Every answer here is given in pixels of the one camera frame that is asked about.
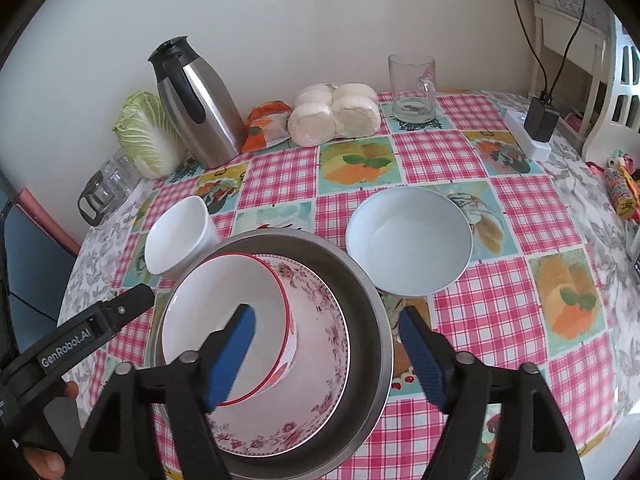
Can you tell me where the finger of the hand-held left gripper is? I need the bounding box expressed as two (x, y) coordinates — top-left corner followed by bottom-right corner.
(102, 284), (156, 333)

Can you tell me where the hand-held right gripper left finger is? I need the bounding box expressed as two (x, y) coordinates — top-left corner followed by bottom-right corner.
(74, 303), (257, 480)

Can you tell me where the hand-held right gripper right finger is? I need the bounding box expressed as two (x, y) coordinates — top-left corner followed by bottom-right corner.
(398, 305), (587, 480)

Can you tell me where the red rimmed strawberry bowl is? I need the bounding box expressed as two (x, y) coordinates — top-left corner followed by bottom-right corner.
(161, 254), (298, 407)

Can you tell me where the stainless steel basin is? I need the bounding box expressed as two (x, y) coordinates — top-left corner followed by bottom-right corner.
(145, 227), (396, 480)

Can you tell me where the pink floral white plate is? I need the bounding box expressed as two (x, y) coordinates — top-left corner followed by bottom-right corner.
(200, 255), (351, 456)

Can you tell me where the person's left hand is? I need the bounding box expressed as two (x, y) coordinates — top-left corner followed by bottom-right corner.
(22, 380), (81, 478)

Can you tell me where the small white bowl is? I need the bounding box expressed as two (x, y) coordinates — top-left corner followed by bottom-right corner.
(145, 196), (221, 277)

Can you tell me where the pink checkered fruit tablecloth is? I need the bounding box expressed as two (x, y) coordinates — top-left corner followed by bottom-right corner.
(107, 89), (621, 480)

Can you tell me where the blue panel with pink edge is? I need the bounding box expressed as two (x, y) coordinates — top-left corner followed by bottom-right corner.
(0, 170), (81, 321)

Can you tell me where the light blue bowl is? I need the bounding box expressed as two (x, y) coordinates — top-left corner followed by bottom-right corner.
(346, 185), (473, 297)

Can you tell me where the napa cabbage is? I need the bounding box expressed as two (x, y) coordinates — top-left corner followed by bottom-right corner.
(112, 91), (188, 179)

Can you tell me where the stainless steel thermos carafe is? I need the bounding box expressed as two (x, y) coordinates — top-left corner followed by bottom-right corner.
(147, 36), (246, 170)

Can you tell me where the orange plastic packet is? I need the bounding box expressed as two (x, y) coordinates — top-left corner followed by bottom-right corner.
(242, 101), (293, 153)

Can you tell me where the white power strip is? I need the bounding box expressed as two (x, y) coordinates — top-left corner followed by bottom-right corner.
(503, 108), (552, 162)

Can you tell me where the clear glass mug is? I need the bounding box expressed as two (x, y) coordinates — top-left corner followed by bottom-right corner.
(388, 53), (437, 123)

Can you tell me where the yellow snack packet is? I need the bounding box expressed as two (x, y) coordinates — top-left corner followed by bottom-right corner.
(602, 165), (640, 220)

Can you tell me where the black power adapter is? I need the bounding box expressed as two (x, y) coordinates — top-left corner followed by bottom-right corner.
(525, 96), (561, 142)

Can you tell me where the glass pot with black handle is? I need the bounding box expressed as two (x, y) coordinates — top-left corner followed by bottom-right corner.
(77, 150), (143, 226)

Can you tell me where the black cable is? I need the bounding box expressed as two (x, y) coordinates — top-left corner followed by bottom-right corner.
(510, 0), (550, 101)
(547, 0), (588, 101)

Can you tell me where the white wooden frame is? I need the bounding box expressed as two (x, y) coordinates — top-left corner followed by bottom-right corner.
(529, 2), (608, 121)

